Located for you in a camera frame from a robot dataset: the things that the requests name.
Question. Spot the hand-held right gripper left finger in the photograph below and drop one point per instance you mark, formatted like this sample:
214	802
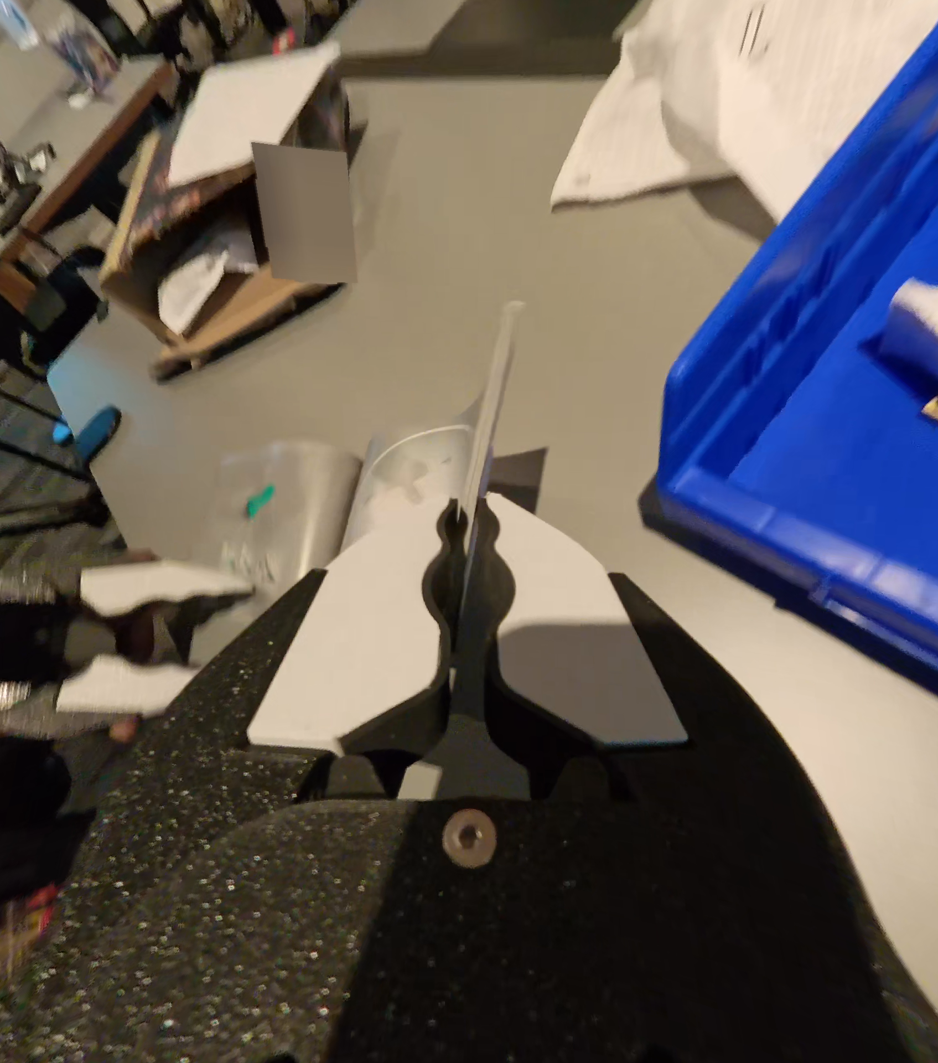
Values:
352	648

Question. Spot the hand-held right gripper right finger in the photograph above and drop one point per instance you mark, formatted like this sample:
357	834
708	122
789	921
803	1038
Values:
568	598

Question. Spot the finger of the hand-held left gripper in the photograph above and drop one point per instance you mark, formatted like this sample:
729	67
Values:
120	688
153	583

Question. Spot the clear plastic bag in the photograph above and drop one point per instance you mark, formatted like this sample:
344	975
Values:
303	498

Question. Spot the grey brick instruction booklet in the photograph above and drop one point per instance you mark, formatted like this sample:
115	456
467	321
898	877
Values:
411	473

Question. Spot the small black robot arm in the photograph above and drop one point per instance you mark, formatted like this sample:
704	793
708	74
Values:
8	174

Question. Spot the green toy brick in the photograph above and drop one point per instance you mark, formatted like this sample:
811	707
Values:
259	500

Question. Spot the brown cardboard box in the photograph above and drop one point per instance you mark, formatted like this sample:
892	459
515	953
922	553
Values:
211	307

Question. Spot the black office chair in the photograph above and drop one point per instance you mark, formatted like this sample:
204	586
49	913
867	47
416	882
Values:
12	332

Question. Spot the blue plastic bin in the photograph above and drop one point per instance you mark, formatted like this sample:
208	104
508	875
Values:
834	465

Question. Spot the white packing paper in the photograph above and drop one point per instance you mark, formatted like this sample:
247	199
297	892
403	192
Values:
199	286

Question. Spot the wooden table grey top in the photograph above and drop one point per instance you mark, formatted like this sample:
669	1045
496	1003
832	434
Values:
87	112

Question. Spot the white crumpled paper sheet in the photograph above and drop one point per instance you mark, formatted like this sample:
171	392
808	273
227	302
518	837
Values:
684	108

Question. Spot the colourful carton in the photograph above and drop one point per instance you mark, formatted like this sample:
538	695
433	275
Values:
87	54

